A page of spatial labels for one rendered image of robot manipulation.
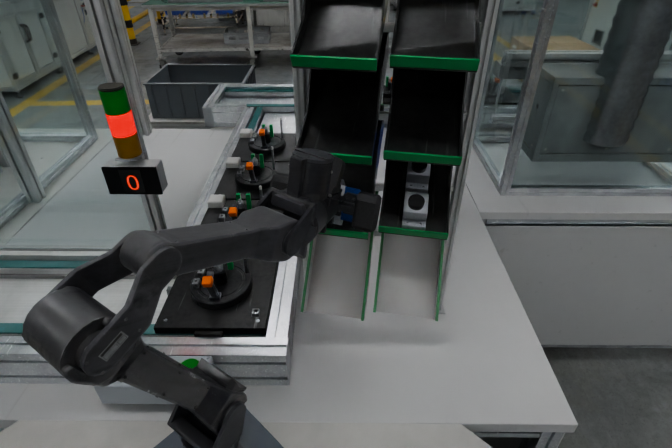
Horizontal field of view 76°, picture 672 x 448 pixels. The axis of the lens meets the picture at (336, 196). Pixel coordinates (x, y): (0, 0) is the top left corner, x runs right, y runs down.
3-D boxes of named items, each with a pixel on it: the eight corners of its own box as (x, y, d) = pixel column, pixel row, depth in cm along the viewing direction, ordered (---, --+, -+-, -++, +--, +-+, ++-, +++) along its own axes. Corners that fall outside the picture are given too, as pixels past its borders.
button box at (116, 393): (208, 405, 84) (203, 386, 81) (101, 404, 85) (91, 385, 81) (216, 373, 90) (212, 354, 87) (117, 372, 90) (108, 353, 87)
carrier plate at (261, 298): (266, 334, 92) (265, 327, 91) (155, 333, 93) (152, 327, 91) (279, 259, 113) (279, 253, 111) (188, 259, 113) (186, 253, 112)
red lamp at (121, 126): (131, 138, 91) (125, 116, 88) (107, 138, 91) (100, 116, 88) (140, 128, 95) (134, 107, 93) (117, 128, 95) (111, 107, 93)
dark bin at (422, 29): (476, 73, 65) (487, 30, 58) (389, 68, 67) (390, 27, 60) (476, -33, 79) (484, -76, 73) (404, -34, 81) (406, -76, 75)
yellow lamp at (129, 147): (137, 159, 94) (131, 138, 91) (114, 159, 94) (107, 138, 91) (145, 148, 98) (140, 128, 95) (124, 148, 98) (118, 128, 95)
